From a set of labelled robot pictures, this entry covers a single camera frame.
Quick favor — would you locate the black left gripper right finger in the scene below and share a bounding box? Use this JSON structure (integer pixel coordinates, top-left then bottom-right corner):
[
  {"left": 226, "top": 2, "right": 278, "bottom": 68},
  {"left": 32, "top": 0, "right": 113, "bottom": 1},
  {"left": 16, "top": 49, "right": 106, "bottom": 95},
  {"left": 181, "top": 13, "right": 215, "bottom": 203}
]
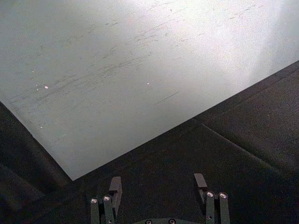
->
[{"left": 193, "top": 173, "right": 231, "bottom": 224}]

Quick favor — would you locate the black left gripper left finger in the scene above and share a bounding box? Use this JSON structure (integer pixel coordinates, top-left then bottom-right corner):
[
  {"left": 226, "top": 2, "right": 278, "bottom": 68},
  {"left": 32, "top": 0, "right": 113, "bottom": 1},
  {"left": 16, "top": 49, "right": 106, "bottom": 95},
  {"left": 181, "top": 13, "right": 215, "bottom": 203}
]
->
[{"left": 90, "top": 176, "right": 123, "bottom": 224}]

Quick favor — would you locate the black table cloth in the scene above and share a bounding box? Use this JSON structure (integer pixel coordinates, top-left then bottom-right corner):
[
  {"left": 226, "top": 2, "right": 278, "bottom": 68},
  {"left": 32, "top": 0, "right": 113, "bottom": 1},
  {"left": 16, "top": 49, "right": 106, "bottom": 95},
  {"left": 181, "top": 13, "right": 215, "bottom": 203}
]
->
[{"left": 0, "top": 60, "right": 299, "bottom": 224}]

